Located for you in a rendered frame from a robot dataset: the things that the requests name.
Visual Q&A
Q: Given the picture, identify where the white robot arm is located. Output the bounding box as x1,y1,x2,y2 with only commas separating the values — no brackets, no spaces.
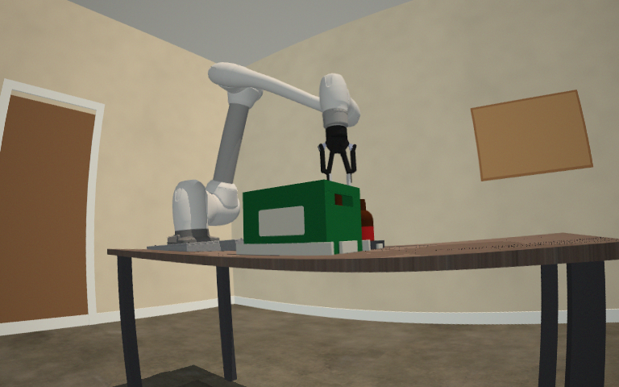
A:
165,62,360,245

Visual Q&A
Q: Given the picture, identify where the green box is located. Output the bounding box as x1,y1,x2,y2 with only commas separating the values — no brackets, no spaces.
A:
243,180,363,254

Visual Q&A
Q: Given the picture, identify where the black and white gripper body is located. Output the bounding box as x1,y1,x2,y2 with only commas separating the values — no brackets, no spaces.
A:
325,125,349,154

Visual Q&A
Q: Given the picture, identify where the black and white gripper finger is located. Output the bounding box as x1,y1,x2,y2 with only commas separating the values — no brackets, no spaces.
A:
340,142,356,186
318,142,337,181

